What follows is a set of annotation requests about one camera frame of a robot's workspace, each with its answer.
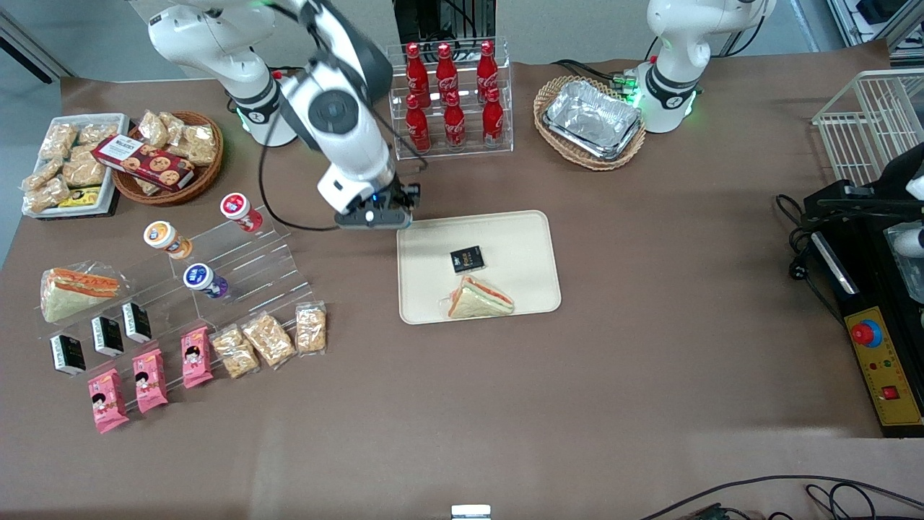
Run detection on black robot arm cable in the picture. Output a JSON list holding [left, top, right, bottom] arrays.
[[257, 61, 341, 234]]

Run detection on black cable bundle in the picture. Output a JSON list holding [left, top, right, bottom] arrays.
[[551, 57, 655, 92]]

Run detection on yellow snack pack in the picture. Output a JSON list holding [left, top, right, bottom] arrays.
[[57, 186, 103, 209]]

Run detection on clear acrylic stepped display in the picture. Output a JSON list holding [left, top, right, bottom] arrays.
[[35, 212, 319, 407]]

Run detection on clear acrylic bottle rack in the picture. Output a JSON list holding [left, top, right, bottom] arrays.
[[385, 37, 515, 162]]

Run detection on white plastic bin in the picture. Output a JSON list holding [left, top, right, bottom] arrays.
[[21, 113, 131, 218]]

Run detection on dark brown wicker basket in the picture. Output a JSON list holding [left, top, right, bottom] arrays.
[[111, 110, 225, 207]]

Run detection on red-brown cookie box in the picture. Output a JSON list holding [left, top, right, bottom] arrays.
[[92, 134, 196, 191]]

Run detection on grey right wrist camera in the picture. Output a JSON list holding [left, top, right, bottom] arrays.
[[334, 205, 414, 231]]

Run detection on small black box, gold print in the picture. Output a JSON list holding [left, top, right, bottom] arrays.
[[450, 246, 485, 276]]

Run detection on black box with white side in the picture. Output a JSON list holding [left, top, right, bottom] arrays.
[[48, 333, 87, 376], [121, 300, 153, 345], [90, 315, 126, 358]]

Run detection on unwrapped triangle sandwich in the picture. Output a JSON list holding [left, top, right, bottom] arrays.
[[442, 274, 515, 320]]

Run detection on cream plastic tray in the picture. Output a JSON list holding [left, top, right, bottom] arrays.
[[396, 210, 562, 325]]

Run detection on orange gum canister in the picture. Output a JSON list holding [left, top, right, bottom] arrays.
[[142, 220, 194, 260]]

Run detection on light wicker basket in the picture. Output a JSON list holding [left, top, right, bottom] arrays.
[[533, 75, 648, 172]]

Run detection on pink snack pack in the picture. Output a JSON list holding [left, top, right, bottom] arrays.
[[87, 368, 131, 435], [180, 325, 215, 390], [131, 347, 170, 415]]

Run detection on black tray sealing machine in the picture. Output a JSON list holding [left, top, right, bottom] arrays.
[[803, 141, 924, 439]]

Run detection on red gum canister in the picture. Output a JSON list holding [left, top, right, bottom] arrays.
[[219, 191, 265, 234]]

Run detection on white wire basket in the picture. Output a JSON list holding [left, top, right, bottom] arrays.
[[811, 69, 924, 186]]

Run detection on black equipment cabinet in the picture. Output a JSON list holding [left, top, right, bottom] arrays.
[[393, 0, 498, 46]]

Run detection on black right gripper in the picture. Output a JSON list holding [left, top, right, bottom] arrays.
[[375, 182, 422, 212]]

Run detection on long black floor cable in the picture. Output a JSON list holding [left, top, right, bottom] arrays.
[[638, 474, 924, 520]]

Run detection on purple gum canister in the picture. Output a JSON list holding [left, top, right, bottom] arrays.
[[182, 262, 231, 300]]

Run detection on red cola bottle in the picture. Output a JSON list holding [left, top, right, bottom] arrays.
[[481, 87, 505, 149], [405, 94, 432, 154], [435, 42, 460, 98], [404, 42, 431, 102], [476, 39, 500, 95], [443, 90, 467, 151]]

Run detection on plastic-wrapped triangle sandwich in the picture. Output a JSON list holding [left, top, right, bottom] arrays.
[[39, 261, 124, 324]]

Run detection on stacked aluminium foil containers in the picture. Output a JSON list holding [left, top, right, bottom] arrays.
[[542, 79, 644, 162]]

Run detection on black machine power cable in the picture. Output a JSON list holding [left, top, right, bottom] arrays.
[[775, 193, 847, 323]]

